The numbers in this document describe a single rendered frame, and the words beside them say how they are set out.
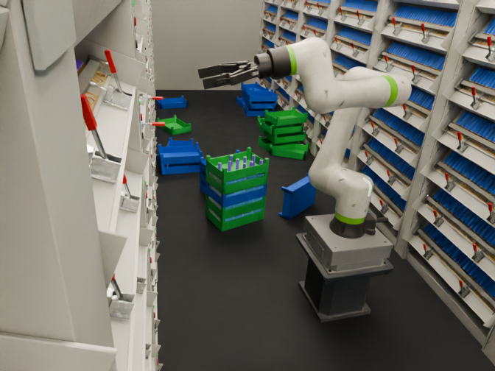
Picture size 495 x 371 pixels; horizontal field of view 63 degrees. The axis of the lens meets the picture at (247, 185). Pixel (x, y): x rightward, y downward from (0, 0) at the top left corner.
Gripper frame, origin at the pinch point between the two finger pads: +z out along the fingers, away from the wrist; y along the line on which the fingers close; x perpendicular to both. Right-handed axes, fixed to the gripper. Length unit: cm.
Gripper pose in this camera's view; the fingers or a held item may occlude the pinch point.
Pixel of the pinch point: (204, 78)
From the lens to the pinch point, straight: 128.2
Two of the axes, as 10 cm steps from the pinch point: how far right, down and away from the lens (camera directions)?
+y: -2.0, -4.6, 8.7
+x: -1.5, -8.6, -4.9
